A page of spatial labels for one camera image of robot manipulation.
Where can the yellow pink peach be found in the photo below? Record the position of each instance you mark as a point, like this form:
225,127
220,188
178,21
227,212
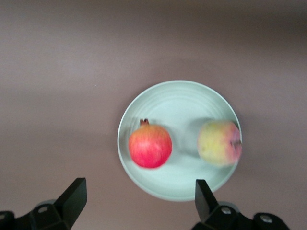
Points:
218,143

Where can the brown table cover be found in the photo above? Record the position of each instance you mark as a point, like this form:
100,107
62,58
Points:
48,72

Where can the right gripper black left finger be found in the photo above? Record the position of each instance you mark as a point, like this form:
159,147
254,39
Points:
60,215

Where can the red pomegranate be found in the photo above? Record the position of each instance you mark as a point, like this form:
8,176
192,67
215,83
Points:
149,146

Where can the green round plate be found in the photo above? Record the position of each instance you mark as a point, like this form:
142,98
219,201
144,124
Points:
177,107

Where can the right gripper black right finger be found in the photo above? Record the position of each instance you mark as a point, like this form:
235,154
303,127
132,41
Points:
216,215

